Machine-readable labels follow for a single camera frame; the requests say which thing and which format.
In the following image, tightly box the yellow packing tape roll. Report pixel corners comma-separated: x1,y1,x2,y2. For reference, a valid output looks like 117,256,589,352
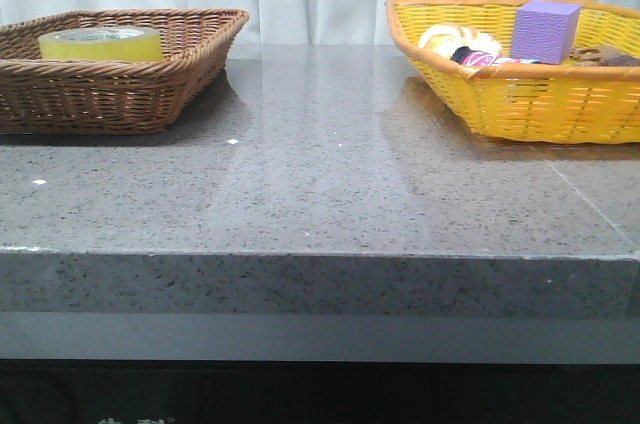
38,26,164,62

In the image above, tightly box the croissant bread toy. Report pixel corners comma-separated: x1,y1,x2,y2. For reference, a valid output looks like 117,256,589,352
418,23,503,59

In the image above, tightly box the dark pink labelled can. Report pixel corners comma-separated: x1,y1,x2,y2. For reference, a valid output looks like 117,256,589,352
450,46,540,67

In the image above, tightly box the yellow woven plastic basket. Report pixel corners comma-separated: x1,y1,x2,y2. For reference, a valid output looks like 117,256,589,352
386,0,639,144

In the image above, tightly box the purple foam cube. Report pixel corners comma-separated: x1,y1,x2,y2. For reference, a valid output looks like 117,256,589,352
510,0,582,64

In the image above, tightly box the brown wicker basket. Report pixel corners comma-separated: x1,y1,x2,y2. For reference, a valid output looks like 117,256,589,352
1,8,250,135

